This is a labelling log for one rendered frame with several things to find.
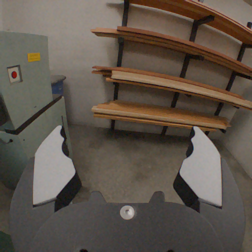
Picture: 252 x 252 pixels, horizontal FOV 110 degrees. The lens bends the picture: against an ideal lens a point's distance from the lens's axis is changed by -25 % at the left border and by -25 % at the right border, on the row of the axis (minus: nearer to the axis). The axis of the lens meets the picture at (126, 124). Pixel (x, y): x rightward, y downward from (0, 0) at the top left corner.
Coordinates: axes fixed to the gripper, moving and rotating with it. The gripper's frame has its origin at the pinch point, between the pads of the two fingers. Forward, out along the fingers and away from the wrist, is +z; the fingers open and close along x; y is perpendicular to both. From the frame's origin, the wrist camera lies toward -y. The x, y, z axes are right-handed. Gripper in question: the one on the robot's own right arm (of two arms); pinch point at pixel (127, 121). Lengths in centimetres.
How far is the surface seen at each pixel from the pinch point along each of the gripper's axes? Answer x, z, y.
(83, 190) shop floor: -48, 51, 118
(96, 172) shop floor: -39, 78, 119
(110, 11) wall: -24, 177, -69
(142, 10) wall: 20, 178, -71
